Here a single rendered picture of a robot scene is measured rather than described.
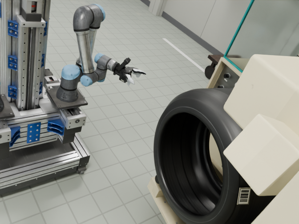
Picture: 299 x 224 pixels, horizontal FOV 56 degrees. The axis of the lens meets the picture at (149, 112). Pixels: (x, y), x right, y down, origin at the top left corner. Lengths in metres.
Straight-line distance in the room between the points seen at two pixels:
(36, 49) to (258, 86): 1.51
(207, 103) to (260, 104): 0.47
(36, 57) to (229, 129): 1.33
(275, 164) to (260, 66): 0.22
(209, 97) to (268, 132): 0.60
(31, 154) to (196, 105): 1.58
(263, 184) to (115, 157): 2.32
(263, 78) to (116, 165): 2.19
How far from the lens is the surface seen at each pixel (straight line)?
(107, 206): 2.40
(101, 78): 1.98
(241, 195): 1.00
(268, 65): 0.61
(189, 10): 6.26
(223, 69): 2.11
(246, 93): 0.64
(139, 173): 2.68
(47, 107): 2.14
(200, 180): 1.53
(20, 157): 2.36
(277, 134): 0.49
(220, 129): 1.00
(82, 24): 1.80
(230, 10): 5.62
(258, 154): 0.50
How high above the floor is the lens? 1.96
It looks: 35 degrees down
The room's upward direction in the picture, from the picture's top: 20 degrees clockwise
